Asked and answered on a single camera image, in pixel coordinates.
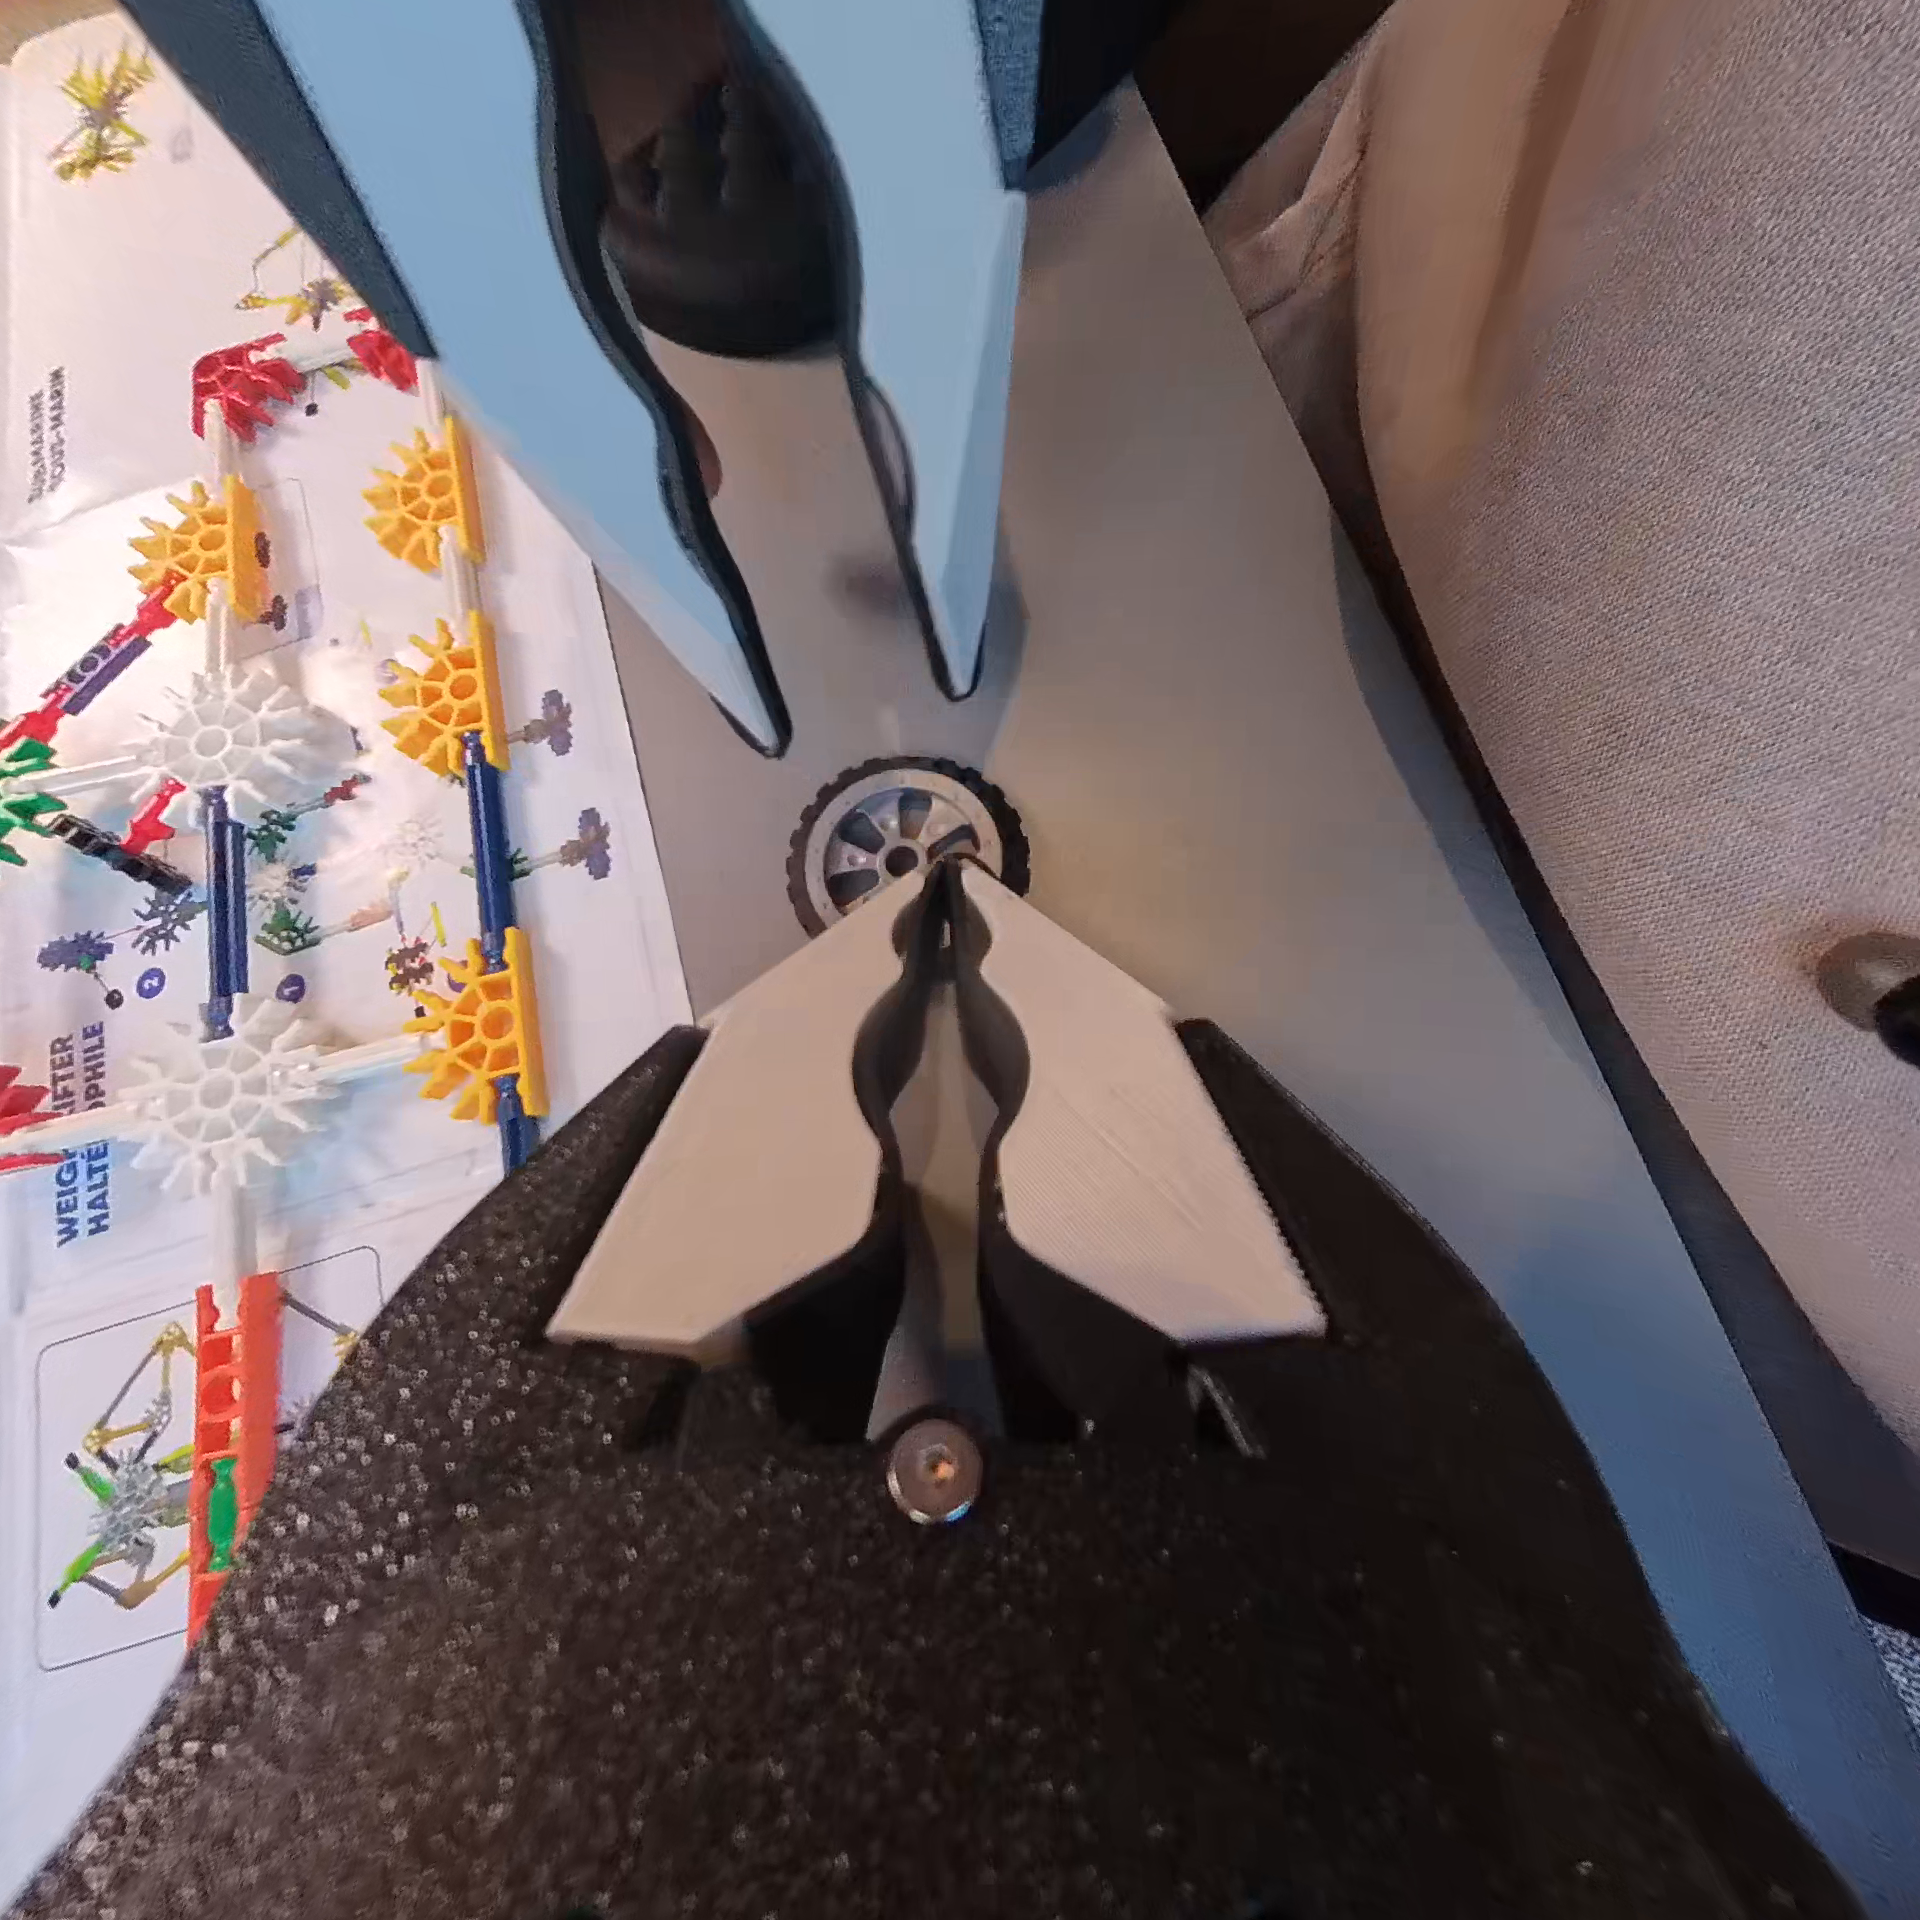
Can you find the grey plastic spoked wheel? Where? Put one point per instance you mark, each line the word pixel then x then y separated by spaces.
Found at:
pixel 871 850

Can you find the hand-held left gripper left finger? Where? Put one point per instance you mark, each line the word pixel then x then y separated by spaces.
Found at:
pixel 722 1201

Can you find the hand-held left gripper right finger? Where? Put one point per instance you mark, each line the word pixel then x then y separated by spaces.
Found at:
pixel 1156 1201

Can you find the large fold-out instruction sheet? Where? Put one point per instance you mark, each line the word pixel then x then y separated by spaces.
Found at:
pixel 603 902

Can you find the person in beige hoodie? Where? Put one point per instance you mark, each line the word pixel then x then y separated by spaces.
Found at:
pixel 1681 602

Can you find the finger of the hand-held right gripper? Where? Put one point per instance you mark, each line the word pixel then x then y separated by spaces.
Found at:
pixel 482 270
pixel 931 300

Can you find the colourful rod and connector model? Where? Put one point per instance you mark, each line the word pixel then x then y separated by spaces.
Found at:
pixel 228 736

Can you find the grey desk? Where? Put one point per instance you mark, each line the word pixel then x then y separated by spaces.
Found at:
pixel 1202 751

